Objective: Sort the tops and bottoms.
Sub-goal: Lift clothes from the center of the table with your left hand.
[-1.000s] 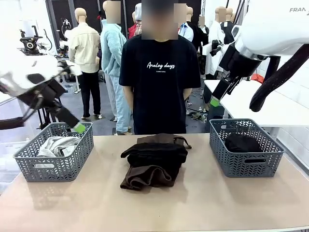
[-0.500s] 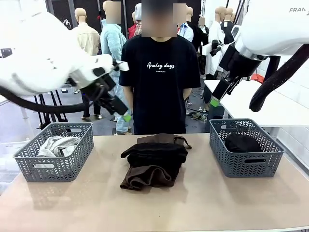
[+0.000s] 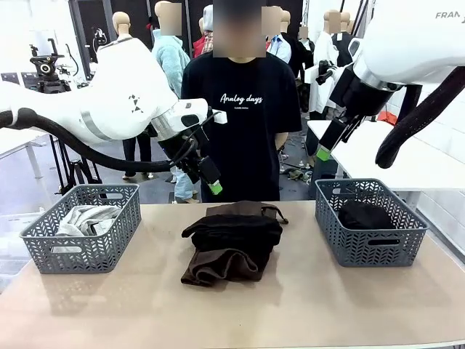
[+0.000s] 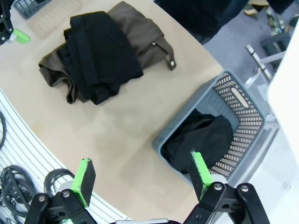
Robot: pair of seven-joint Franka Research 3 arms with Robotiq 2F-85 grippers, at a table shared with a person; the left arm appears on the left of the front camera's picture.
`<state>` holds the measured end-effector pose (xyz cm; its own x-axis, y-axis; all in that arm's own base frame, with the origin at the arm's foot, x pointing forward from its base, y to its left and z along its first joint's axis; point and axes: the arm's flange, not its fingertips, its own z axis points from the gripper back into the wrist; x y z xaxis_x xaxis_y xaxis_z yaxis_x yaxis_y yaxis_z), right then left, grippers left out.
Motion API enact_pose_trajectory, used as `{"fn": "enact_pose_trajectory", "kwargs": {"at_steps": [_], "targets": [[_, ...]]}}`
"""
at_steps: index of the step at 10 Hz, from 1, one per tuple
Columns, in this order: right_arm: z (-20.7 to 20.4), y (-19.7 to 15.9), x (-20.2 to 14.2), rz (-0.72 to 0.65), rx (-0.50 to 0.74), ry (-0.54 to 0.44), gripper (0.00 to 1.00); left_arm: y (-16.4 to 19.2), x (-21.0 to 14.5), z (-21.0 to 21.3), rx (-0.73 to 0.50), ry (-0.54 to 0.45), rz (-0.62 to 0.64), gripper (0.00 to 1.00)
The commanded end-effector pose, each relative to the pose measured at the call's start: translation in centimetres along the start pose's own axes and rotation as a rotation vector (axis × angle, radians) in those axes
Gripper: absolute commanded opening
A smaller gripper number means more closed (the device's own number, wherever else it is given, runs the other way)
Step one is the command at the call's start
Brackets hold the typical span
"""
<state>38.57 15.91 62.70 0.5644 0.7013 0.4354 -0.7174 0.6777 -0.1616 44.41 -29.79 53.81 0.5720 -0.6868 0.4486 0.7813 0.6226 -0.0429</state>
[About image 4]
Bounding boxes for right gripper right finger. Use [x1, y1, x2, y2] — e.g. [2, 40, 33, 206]
[184, 151, 271, 224]

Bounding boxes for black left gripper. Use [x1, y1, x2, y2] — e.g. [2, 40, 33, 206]
[0, 0, 31, 46]

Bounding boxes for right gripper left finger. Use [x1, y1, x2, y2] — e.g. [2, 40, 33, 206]
[24, 158, 97, 224]

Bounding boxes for black garment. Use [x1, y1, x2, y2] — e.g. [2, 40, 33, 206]
[161, 108, 234, 175]
[57, 10, 144, 105]

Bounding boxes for dark brown garment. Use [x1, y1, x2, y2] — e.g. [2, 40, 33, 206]
[38, 1, 177, 105]

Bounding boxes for grey plastic basket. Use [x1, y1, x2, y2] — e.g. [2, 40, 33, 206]
[13, 0, 53, 20]
[152, 69, 280, 190]

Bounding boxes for white table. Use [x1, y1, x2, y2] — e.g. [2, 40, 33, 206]
[267, 28, 299, 169]

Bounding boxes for person in black t-shirt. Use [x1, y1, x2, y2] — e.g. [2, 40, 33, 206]
[154, 0, 249, 38]

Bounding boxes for black cable loop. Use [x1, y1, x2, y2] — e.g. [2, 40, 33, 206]
[43, 169, 76, 195]

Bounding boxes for black cable bundle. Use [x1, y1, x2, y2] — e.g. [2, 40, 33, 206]
[0, 165, 36, 218]

